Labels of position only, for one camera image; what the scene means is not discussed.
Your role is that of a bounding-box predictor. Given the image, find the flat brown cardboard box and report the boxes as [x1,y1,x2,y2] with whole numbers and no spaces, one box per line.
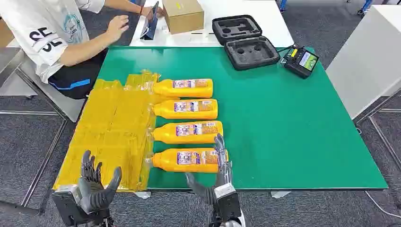
[0,18,15,48]

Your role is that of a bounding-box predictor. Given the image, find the steel floor frame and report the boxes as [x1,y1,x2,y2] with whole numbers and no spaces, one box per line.
[0,109,68,217]
[353,89,401,171]

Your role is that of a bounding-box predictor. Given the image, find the tablet in dark cover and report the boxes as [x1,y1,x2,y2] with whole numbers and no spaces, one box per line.
[140,0,160,41]

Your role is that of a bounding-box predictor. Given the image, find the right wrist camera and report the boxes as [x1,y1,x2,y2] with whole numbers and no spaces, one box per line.
[214,183,243,221]

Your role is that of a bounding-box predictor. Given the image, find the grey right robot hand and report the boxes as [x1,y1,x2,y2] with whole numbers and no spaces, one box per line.
[185,133,234,205]

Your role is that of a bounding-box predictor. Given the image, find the person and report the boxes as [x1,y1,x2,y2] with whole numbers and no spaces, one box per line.
[0,0,165,100]

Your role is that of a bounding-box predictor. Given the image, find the white side table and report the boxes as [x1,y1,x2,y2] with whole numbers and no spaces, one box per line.
[325,4,401,120]

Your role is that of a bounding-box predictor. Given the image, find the yellow plastic sheet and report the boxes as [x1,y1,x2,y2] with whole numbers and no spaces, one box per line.
[52,69,181,192]

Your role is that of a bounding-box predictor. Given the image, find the person's right hand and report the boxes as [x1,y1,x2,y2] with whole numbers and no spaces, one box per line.
[106,15,130,43]

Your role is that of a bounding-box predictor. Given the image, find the black controller cable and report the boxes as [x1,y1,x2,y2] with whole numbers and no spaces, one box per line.
[275,45,296,54]

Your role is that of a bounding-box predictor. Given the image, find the green table mat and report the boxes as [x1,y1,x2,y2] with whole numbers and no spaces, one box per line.
[97,46,389,191]

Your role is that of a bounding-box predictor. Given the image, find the black remote controller with screen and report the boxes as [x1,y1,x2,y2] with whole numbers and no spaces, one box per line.
[283,46,320,79]

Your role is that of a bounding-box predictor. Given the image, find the orange drink bottle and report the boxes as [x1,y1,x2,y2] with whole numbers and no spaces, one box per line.
[152,78,214,99]
[152,98,219,120]
[151,120,224,145]
[151,148,229,174]

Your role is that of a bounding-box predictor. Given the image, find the grey desk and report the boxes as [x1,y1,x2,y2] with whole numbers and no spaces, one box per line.
[0,37,86,123]

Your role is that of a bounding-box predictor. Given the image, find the person's left hand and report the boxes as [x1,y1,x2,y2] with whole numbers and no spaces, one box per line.
[141,5,165,18]

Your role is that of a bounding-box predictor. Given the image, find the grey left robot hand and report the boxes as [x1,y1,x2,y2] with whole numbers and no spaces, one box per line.
[78,149,122,216]

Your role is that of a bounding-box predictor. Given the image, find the open black foam case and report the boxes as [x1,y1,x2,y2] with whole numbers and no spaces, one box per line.
[211,15,281,71]

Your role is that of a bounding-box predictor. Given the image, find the white floor cable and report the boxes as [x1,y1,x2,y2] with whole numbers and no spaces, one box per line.
[365,191,401,219]

